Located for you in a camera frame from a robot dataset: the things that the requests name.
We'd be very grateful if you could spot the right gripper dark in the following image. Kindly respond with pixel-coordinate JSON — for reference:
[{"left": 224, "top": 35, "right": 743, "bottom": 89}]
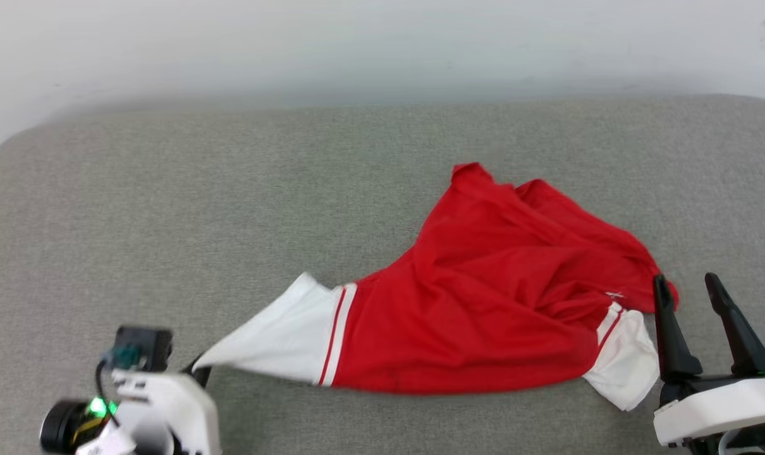
[{"left": 652, "top": 272, "right": 765, "bottom": 410}]

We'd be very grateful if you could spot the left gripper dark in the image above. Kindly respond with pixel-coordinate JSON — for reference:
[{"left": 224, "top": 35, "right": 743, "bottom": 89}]
[{"left": 39, "top": 355, "right": 213, "bottom": 455}]

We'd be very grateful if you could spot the red and white basketball jersey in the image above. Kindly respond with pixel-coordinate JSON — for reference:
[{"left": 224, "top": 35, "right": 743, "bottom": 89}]
[{"left": 192, "top": 162, "right": 680, "bottom": 412}]

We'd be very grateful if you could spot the left camera teal cable plug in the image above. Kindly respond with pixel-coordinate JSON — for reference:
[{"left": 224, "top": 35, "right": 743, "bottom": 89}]
[{"left": 107, "top": 344, "right": 145, "bottom": 372}]

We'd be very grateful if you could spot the thin black left camera cable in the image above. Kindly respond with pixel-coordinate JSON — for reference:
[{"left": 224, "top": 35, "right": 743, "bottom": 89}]
[{"left": 94, "top": 359, "right": 121, "bottom": 430}]

